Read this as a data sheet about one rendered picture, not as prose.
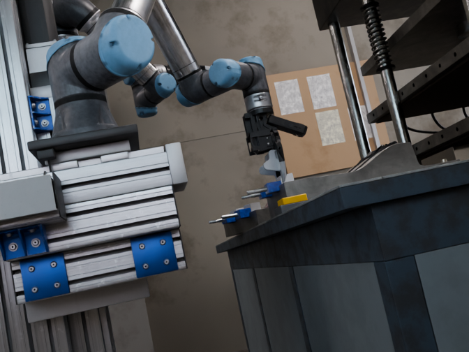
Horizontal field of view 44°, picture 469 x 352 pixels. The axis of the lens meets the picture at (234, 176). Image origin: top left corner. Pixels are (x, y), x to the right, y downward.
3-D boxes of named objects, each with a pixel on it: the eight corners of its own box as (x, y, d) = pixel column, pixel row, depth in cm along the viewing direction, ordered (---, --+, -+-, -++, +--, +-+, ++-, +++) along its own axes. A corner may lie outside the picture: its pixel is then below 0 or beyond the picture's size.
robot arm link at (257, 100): (267, 98, 168) (272, 89, 160) (271, 113, 167) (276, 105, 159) (242, 103, 166) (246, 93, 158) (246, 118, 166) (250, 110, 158)
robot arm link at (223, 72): (200, 95, 155) (226, 98, 164) (232, 80, 149) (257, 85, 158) (195, 68, 157) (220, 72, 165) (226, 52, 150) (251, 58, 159)
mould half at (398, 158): (291, 216, 150) (280, 165, 152) (272, 224, 176) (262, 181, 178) (465, 179, 158) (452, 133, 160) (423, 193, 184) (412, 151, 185)
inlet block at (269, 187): (250, 201, 156) (246, 181, 156) (248, 203, 160) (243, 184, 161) (296, 192, 158) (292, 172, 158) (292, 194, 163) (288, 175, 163)
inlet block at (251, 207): (226, 225, 179) (222, 207, 179) (220, 227, 183) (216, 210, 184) (263, 218, 184) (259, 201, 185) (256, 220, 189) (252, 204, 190)
